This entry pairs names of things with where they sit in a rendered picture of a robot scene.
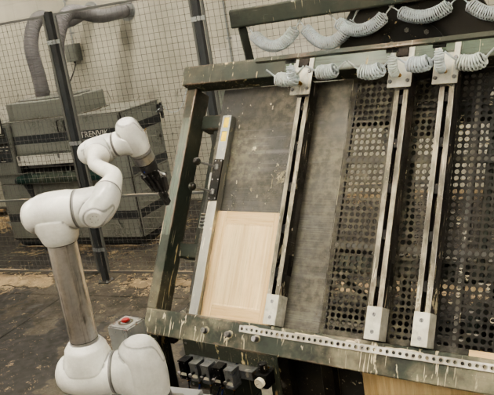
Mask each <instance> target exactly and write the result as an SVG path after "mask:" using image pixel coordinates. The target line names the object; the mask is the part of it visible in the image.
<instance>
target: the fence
mask: <svg viewBox="0 0 494 395"><path fill-rule="evenodd" d="M224 118H230V119H229V124H228V127H226V128H223V123H224ZM235 122H236V118H235V117H234V116H232V115H225V116H223V121H222V126H221V130H220V139H219V144H218V148H217V153H216V159H223V167H222V172H221V177H220V186H219V190H218V195H217V200H216V201H209V202H208V207H207V211H206V216H205V224H204V229H203V234H202V242H201V247H200V252H199V257H198V265H197V270H196V274H195V279H194V287H193V292H192V296H191V304H190V309H189V313H191V314H196V315H200V314H201V309H202V300H203V295H204V291H205V283H206V278H207V273H208V268H209V260H210V255H211V250H212V241H213V237H214V232H215V227H216V218H217V214H218V211H220V209H221V204H222V199H223V191H224V186H225V181H226V176H227V167H228V162H229V158H230V153H231V144H232V139H233V135H234V127H235ZM222 132H227V137H226V141H221V136H222Z"/></svg>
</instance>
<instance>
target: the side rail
mask: <svg viewBox="0 0 494 395"><path fill-rule="evenodd" d="M208 102H209V96H207V95H206V94H204V93H203V92H200V91H198V90H197V89H191V90H187V97H186V102H185V106H184V111H183V118H182V123H181V127H180V135H179V139H178V144H177V148H176V156H175V161H174V165H173V173H172V177H171V181H170V186H169V198H170V200H171V202H170V203H169V205H166V207H165V214H164V219H163V224H162V232H161V236H160V240H159V245H158V252H157V257H156V261H155V265H154V273H153V277H152V282H151V290H150V295H149V299H148V304H147V307H150V308H155V309H157V308H160V309H163V310H171V307H172V302H173V294H174V289H175V285H176V277H177V272H178V268H179V263H180V257H179V256H178V254H179V250H180V242H181V241H183V238H184V233H185V229H186V224H187V216H188V211H189V207H190V202H191V194H192V190H189V188H188V185H189V183H193V182H194V177H195V172H196V168H197V165H194V164H193V159H194V158H198V155H199V151H200V146H201V141H202V133H203V131H202V120H203V117H204V116H206V111H207V106H208Z"/></svg>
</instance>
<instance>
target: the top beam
mask: <svg viewBox="0 0 494 395"><path fill-rule="evenodd" d="M455 44H456V43H455V42H450V43H447V45H446V47H443V48H441V49H443V51H442V52H444V51H446V52H447V53H451V52H455ZM493 47H494V38H486V39H478V40H470V41H463V42H462V46H461V53H460V54H462V55H463V54H464V53H465V55H466V54H467V55H468V54H469V55H472V54H475V53H477V52H480V53H482V54H483V53H484V54H485V55H487V54H488V53H489V52H490V51H491V50H492V49H493ZM434 51H435V49H433V45H421V46H416V50H415V56H422V55H425V54H426V55H428V57H430V58H431V59H432V58H433V57H434V56H435V55H434V53H435V52H434ZM387 56H390V53H386V50H379V51H371V52H363V53H350V54H343V55H335V56H322V57H315V62H314V69H316V67H317V66H319V65H321V64H322V65H326V64H327V65H328V64H331V63H334V64H335V65H336V66H337V67H338V66H339V65H341V64H342V63H343V62H344V61H347V62H346V63H345V64H344V65H343V66H342V67H341V68H339V75H338V76H337V78H334V79H330V80H320V79H316V77H315V73H314V71H313V76H312V81H313V82H323V81H331V80H340V79H350V78H358V77H357V69H356V68H354V67H353V66H352V65H350V64H349V63H348V60H349V61H350V62H352V64H353V65H355V66H356V67H360V66H361V65H362V64H365V63H366V64H369V65H370V64H374V63H376V62H379V63H381V64H383V65H384V64H385V63H386V62H387V61H388V59H387V58H390V57H387ZM255 61H256V59H254V60H242V61H234V62H227V63H215V64H207V65H201V66H193V67H185V69H184V73H183V81H182V86H184V87H185V88H187V89H193V88H196V89H200V90H201V91H203V92H205V91H215V90H224V89H241V88H251V87H260V86H269V85H275V84H274V77H273V76H272V75H271V74H269V73H268V72H267V71H266V69H268V70H269V71H270V72H271V73H272V74H274V75H276V74H277V73H278V72H286V71H291V70H286V68H287V66H289V65H290V63H289V64H285V61H278V62H271V63H256V62H255ZM488 61H489V63H488V64H487V65H486V67H493V66H494V51H493V52H492V53H491V54H490V55H489V56H488ZM286 73H287V72H286Z"/></svg>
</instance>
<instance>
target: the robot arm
mask: <svg viewBox="0 0 494 395"><path fill-rule="evenodd" d="M77 155H78V159H79V160H80V161H81V162H82V163H83V164H86V165H88V167H89V168H90V169H91V170H92V171H93V172H95V173H96V174H97V175H99V176H101V177H103V178H102V179H101V180H100V181H99V182H98V183H96V185H95V186H94V187H86V188H81V189H74V190H55V191H50V192H45V193H42V194H39V195H37V196H35V197H33V198H32V199H30V200H28V201H26V202H25V203H24V204H23V205H22V207H21V210H20V220H21V222H22V225H23V226H24V228H25V229H26V230H27V231H29V232H30V233H32V234H36V235H37V236H38V238H39V239H40V241H41V243H43V244H44V246H46V247H47V249H48V253H49V259H50V262H51V266H52V269H53V276H54V279H55V282H56V287H57V291H58V294H59V298H60V304H61V307H62V311H63V315H64V320H65V324H66V328H67V333H68V337H69V341H70V342H69V343H68V344H67V346H66V348H65V350H64V356H62V357H61V358H60V360H59V361H58V363H57V366H56V371H55V378H56V384H57V385H58V386H59V388H60V389H61V390H62V391H63V392H65V393H68V394H70V395H112V394H121V395H184V393H173V392H172V390H171V387H170V381H169V370H168V367H167V363H166V360H165V356H164V353H163V352H162V349H161V347H160V346H159V345H158V343H157V341H156V340H155V339H154V338H152V337H150V336H149V335H145V334H137V335H132V336H130V337H128V338H127V339H125V340H124V341H123V342H122V343H121V345H120V346H119V348H118V350H111V348H110V346H109V345H108V343H107V340H106V339H105V338H104V337H102V336H101V335H98V333H97V330H96V323H95V319H94V316H93V309H92V305H91V302H90V298H89V292H88V288H87V284H86V280H85V274H84V270H83V266H82V260H81V256H80V252H79V249H78V242H77V240H78V236H79V230H80V228H82V227H89V228H99V227H102V226H104V225H105V224H107V223H108V222H109V221H110V220H111V219H112V218H113V216H114V214H115V213H116V211H117V209H118V206H119V204H120V200H121V196H122V180H123V178H122V173H121V171H120V170H119V169H118V168H117V167H116V166H114V165H112V164H109V162H111V161H113V160H114V158H116V157H119V156H122V155H130V157H131V158H132V160H133V161H134V163H135V165H136V166H137V167H139V169H140V171H141V172H142V174H141V175H140V178H141V179H142V180H143V181H144V182H145V183H146V184H147V185H148V186H149V187H150V189H151V190H152V191H153V192H154V193H155V192H157V193H158V195H159V196H160V198H161V199H162V200H163V202H164V203H165V205H169V203H170V202H171V200H170V198H169V194H168V193H167V191H168V189H169V184H168V180H167V178H166V174H167V173H166V172H161V170H160V169H159V168H158V164H157V162H156V160H155V159H154V153H153V151H152V149H151V147H150V145H149V143H148V138H147V136H146V133H145V132H144V130H143V129H142V127H141V126H140V124H139V123H138V122H137V120H136V119H135V118H132V117H124V118H121V119H119V120H118V121H117V123H116V126H115V132H111V133H107V134H103V135H99V136H95V137H93V138H90V139H88V140H86V141H84V142H83V143H82V144H80V146H79V147H78V150H77ZM161 178H162V179H161Z"/></svg>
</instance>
